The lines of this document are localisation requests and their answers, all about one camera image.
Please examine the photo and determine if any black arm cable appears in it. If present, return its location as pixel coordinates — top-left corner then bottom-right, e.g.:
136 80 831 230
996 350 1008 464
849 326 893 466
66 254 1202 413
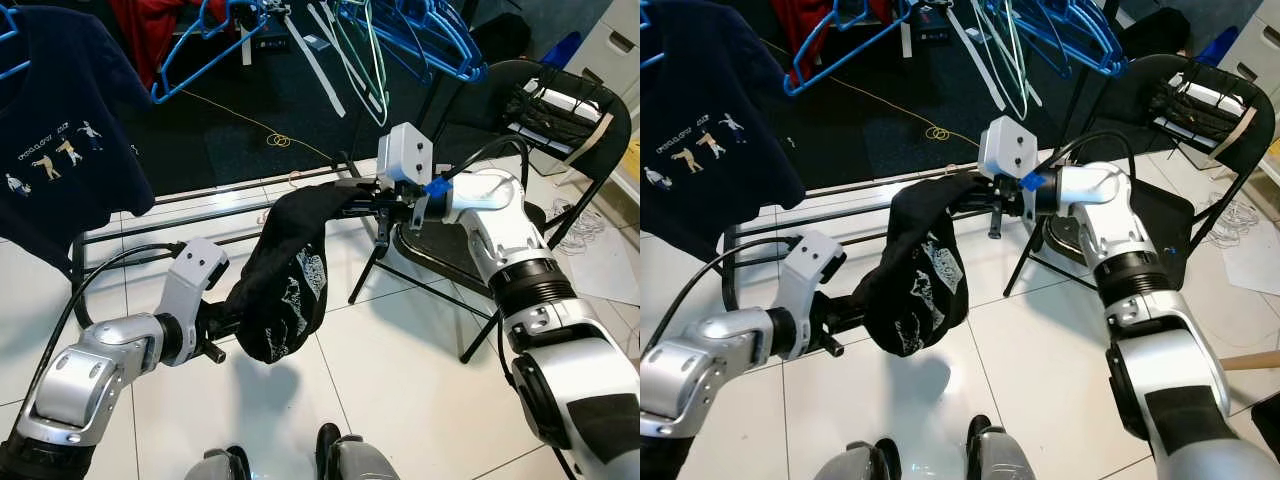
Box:
40 243 186 401
665 235 811 351
450 135 581 480
1050 128 1136 186

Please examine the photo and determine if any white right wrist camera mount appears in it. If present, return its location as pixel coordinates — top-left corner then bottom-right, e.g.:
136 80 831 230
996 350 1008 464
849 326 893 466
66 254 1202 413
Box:
977 115 1041 196
377 122 436 211

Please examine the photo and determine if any grey right robot leg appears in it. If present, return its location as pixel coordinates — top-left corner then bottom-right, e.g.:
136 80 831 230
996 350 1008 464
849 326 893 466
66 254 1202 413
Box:
315 423 401 480
965 415 1051 480

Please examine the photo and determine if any white paper sheet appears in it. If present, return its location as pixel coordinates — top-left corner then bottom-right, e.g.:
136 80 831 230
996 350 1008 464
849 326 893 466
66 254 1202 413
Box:
565 250 640 306

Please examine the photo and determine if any wooden stick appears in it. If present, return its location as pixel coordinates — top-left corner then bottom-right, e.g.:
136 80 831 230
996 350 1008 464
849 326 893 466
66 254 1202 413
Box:
1220 350 1280 373

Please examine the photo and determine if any white cable bundle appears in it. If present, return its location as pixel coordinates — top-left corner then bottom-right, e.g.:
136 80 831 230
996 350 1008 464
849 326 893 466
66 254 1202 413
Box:
1205 195 1269 253
545 195 603 258

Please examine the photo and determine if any navy printed t-shirt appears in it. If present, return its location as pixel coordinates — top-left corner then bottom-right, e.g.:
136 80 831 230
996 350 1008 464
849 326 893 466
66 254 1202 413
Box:
640 0 806 261
0 5 156 276

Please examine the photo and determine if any white strip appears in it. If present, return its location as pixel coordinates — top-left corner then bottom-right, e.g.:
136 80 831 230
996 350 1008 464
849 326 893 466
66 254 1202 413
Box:
945 5 1006 111
288 5 348 118

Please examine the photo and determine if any red cloth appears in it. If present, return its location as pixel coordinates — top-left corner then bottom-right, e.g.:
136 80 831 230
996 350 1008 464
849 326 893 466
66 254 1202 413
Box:
135 0 216 91
780 0 881 86

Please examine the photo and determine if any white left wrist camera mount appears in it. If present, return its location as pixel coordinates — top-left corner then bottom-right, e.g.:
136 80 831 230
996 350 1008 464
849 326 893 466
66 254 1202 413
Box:
155 238 231 341
790 230 849 336

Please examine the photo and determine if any black folding chair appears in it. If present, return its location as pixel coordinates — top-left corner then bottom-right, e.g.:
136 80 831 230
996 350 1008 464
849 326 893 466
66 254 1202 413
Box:
1003 52 1261 316
348 58 633 363

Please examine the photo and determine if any black metal clothes rack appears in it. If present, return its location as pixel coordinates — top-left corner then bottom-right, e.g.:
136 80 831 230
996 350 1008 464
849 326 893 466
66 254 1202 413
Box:
70 0 481 331
720 0 1131 313

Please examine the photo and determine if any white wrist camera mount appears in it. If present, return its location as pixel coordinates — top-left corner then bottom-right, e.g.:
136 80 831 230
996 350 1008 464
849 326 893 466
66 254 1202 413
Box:
790 230 849 336
155 238 231 341
377 122 436 211
977 115 1041 196

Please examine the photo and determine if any black printed garment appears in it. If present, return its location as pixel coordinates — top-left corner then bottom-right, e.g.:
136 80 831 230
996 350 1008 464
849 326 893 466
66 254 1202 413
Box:
862 172 1001 358
228 180 386 364

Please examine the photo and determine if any black bag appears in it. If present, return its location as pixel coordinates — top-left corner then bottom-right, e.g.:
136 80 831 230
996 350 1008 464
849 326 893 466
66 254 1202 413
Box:
1115 8 1191 61
470 12 531 66

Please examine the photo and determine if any grey left robot leg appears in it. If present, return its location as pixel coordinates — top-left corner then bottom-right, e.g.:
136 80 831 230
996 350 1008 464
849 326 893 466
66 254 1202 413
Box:
815 440 901 480
185 445 251 480

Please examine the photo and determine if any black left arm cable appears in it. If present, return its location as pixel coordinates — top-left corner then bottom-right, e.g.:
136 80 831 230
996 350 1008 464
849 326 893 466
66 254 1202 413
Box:
665 235 811 351
40 243 186 401

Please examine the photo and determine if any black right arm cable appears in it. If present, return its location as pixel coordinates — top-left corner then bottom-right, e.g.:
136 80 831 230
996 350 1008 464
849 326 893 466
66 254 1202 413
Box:
450 135 581 480
1050 128 1136 186

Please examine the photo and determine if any white drawer cabinet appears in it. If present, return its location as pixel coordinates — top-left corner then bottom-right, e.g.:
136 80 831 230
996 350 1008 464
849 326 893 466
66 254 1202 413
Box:
1215 0 1280 91
575 0 640 96

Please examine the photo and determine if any black device on white stand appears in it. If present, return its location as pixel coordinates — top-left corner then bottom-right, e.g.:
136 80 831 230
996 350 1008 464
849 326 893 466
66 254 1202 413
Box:
905 0 956 56
235 0 291 66

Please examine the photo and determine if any black and white gadget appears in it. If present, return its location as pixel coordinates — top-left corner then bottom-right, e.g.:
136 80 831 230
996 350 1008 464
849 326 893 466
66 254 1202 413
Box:
1148 75 1256 156
505 85 616 166

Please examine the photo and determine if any grey robot leg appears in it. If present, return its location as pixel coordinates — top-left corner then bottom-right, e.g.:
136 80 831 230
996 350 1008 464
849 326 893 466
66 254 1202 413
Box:
315 423 401 480
185 445 251 480
815 440 901 480
965 415 1051 480

